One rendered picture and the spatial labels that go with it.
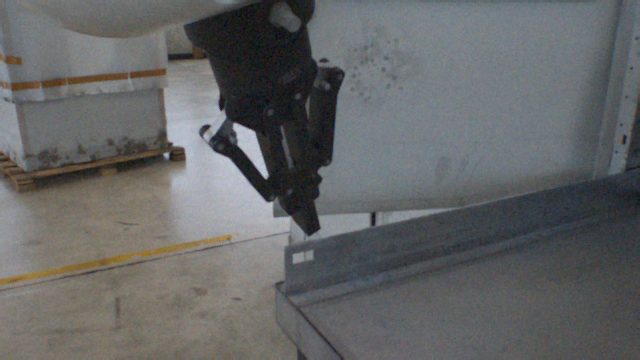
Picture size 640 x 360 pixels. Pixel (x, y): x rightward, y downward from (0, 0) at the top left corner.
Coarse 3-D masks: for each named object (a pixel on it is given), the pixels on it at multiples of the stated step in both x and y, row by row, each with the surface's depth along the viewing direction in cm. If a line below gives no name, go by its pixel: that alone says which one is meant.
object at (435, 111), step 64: (320, 0) 87; (384, 0) 88; (448, 0) 90; (512, 0) 91; (576, 0) 93; (384, 64) 92; (448, 64) 93; (512, 64) 95; (576, 64) 97; (384, 128) 95; (448, 128) 97; (512, 128) 99; (576, 128) 101; (320, 192) 97; (384, 192) 99; (448, 192) 101; (512, 192) 103
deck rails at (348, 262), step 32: (544, 192) 86; (576, 192) 90; (608, 192) 94; (384, 224) 73; (416, 224) 75; (448, 224) 78; (480, 224) 81; (512, 224) 85; (544, 224) 88; (576, 224) 89; (288, 256) 67; (320, 256) 69; (352, 256) 72; (384, 256) 74; (416, 256) 77; (448, 256) 78; (480, 256) 79; (288, 288) 69; (320, 288) 70; (352, 288) 70
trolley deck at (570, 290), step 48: (576, 240) 84; (624, 240) 84; (384, 288) 71; (432, 288) 71; (480, 288) 71; (528, 288) 70; (576, 288) 70; (624, 288) 70; (336, 336) 61; (384, 336) 61; (432, 336) 61; (480, 336) 61; (528, 336) 60; (576, 336) 60; (624, 336) 60
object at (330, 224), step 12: (324, 216) 205; (336, 216) 197; (348, 216) 189; (360, 216) 182; (372, 216) 177; (300, 228) 227; (324, 228) 207; (336, 228) 198; (348, 228) 190; (360, 228) 183; (300, 240) 229; (300, 252) 231; (312, 252) 222
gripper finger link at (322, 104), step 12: (324, 60) 46; (336, 72) 45; (336, 84) 45; (312, 96) 47; (324, 96) 46; (336, 96) 46; (312, 108) 48; (324, 108) 46; (312, 120) 49; (324, 120) 47; (312, 132) 50; (324, 132) 48; (312, 144) 51; (324, 144) 49; (324, 156) 50
